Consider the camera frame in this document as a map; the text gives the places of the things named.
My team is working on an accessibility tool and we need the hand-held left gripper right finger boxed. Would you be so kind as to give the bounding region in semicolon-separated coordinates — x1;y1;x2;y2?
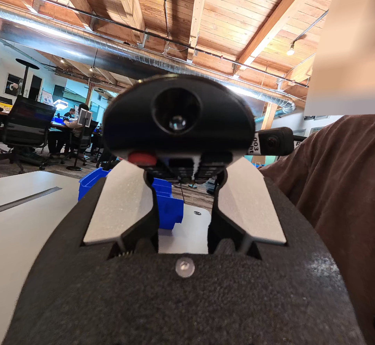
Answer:
208;157;287;254

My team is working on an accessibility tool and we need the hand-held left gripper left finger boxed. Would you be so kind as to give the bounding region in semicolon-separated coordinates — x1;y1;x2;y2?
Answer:
83;159;160;253

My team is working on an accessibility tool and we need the blue bin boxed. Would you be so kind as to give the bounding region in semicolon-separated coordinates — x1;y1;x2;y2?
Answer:
78;167;184;231

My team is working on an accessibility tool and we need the black remote control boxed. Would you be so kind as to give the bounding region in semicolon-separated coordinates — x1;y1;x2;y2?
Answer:
101;74;256;183

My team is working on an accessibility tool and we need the grey desk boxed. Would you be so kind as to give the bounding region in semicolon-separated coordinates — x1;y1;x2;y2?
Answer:
0;171;212;322

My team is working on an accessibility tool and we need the person's brown shirt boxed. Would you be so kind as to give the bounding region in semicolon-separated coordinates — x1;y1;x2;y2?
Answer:
259;114;375;340

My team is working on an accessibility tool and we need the white tablet on stand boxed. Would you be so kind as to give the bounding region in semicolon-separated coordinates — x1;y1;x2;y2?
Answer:
77;108;93;126

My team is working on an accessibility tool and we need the black office chair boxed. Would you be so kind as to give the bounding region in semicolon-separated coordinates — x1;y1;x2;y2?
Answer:
0;95;57;174

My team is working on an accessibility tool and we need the black floor lamp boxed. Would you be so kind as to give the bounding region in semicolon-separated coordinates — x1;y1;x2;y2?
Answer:
15;58;40;99

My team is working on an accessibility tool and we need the dark rectangular air duct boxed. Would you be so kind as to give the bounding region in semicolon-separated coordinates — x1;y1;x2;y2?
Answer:
0;18;265;117

